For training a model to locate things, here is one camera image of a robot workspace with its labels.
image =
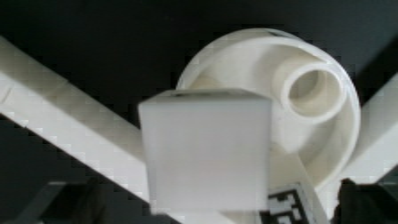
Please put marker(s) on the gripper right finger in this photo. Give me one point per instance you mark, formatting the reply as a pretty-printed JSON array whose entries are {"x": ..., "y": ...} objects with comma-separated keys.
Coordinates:
[{"x": 367, "y": 203}]

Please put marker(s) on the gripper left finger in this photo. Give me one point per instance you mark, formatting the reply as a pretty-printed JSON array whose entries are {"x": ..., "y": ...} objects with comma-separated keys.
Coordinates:
[{"x": 73, "y": 203}]

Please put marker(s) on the white stool leg with tag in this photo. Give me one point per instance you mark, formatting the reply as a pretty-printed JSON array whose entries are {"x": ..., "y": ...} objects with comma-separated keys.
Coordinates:
[{"x": 267, "y": 194}]

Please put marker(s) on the white round stool seat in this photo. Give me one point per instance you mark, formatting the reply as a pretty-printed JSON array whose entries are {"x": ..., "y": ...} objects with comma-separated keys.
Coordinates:
[{"x": 262, "y": 60}]

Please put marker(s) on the white fence bar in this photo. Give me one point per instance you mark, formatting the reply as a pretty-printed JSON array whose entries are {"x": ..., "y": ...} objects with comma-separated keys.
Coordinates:
[
  {"x": 50, "y": 107},
  {"x": 375, "y": 154}
]

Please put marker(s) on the white right fence bar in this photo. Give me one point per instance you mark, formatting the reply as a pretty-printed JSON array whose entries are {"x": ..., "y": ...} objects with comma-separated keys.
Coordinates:
[{"x": 50, "y": 107}]

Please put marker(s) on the white front fence bar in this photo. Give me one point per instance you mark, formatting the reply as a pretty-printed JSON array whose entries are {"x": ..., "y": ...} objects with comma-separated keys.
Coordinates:
[{"x": 375, "y": 154}]

